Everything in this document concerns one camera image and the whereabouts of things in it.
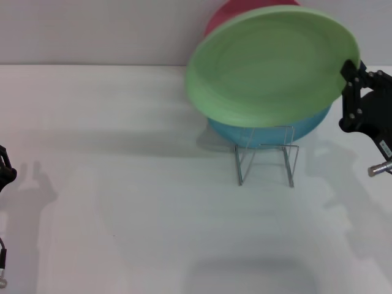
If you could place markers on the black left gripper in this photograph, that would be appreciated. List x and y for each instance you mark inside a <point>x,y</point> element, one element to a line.
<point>6,171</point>

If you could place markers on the green plate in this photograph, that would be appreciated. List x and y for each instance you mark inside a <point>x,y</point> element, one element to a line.
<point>269,67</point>

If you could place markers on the teal plate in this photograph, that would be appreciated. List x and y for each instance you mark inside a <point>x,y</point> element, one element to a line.
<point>239,131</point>

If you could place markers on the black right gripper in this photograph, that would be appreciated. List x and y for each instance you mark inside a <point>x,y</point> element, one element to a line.
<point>376,107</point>

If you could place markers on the red plate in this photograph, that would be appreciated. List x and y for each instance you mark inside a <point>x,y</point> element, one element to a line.
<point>223,15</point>

